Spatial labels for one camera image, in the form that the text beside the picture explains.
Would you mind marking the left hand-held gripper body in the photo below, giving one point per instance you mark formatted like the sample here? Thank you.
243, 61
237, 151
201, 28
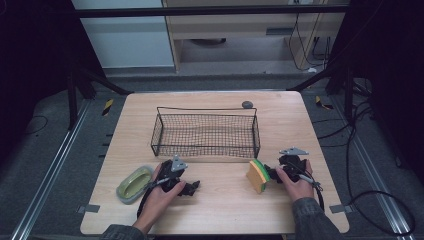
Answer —
171, 178

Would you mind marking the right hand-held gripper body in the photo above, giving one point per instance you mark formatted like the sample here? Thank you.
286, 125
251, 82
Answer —
293, 166

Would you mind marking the yellow and green sponge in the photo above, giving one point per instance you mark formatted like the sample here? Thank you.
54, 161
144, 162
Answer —
257, 176

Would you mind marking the green soap dish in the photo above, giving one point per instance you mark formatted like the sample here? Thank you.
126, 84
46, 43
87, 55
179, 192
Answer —
134, 185

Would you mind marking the person's left hand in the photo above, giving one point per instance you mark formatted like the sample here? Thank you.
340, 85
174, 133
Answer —
160, 200

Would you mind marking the person's right hand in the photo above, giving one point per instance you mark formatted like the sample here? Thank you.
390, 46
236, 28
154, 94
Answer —
300, 191

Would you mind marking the yellow and black tape strip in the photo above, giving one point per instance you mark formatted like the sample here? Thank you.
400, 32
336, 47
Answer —
321, 103
107, 107

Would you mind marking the small grey round knob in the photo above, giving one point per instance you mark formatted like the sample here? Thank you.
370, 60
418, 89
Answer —
247, 104

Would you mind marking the black metal stand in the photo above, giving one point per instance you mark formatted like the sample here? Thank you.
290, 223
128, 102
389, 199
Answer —
72, 100
348, 96

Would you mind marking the dark curtain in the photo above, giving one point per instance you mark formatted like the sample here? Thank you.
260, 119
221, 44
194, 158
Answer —
33, 66
393, 83

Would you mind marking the white cabinet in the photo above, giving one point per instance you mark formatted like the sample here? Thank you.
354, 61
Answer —
126, 43

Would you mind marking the light wooden desk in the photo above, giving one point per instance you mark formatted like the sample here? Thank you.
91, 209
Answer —
233, 25

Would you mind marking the black horizontal bar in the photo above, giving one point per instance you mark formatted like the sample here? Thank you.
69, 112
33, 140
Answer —
200, 11

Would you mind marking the metal floor rail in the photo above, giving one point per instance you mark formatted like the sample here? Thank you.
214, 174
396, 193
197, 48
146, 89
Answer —
373, 170
50, 170

